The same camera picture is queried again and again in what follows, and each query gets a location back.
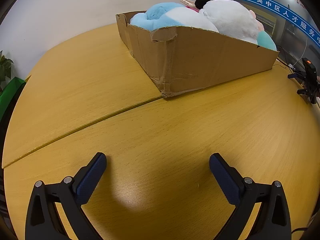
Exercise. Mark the cardboard box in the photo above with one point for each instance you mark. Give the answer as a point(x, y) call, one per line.
point(200, 62)

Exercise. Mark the blue window banner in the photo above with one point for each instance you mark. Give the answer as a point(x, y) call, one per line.
point(275, 5)

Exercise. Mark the green flat object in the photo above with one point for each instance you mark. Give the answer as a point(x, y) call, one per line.
point(11, 92)

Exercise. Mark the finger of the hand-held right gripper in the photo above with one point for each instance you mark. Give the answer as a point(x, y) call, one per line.
point(302, 91)
point(293, 75)

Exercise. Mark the white and black panda plush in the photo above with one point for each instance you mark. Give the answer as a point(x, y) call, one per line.
point(230, 17)

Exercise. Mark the blue and white plush toy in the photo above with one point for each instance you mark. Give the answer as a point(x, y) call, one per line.
point(165, 12)

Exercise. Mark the wooden shelf behind glass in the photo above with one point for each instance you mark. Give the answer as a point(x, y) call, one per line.
point(267, 22)

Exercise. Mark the white power strip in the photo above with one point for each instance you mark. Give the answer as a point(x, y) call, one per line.
point(291, 66)

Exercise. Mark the green potted plant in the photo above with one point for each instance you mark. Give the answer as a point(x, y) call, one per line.
point(5, 65)

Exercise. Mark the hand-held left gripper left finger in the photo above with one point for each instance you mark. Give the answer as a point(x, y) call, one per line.
point(91, 177)

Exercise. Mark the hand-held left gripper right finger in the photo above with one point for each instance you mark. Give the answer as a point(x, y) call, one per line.
point(223, 180)

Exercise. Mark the pink pig plush toy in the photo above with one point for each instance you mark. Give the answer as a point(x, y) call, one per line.
point(266, 41)

